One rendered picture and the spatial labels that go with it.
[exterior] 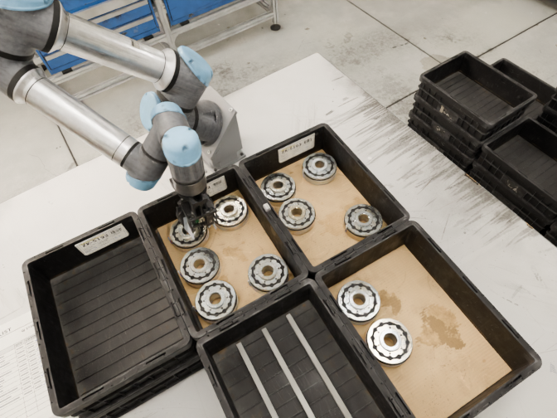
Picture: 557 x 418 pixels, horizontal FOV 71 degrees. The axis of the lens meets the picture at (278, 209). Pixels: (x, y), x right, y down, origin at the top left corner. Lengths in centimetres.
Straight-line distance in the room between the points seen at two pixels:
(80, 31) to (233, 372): 84
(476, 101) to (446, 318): 125
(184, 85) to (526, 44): 275
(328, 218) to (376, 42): 223
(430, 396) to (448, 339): 14
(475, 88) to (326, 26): 153
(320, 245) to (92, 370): 63
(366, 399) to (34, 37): 105
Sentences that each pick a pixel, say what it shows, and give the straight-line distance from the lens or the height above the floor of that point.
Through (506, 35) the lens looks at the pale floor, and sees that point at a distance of 350.
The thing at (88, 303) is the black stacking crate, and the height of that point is 83.
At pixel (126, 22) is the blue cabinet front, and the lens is 281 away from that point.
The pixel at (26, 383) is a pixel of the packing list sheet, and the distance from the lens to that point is 131.
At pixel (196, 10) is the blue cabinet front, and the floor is 36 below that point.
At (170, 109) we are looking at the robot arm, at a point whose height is 118.
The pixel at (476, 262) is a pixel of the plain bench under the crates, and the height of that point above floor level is 70.
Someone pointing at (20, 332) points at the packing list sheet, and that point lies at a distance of 137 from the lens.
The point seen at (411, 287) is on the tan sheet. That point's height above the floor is 83.
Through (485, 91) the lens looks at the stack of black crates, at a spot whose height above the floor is 49.
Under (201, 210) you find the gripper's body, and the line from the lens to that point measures 94.
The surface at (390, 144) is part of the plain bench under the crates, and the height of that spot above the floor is 70.
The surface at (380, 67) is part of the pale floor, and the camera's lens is 297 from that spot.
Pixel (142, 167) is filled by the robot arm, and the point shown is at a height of 108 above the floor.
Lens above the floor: 178
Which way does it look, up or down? 57 degrees down
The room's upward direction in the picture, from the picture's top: 6 degrees counter-clockwise
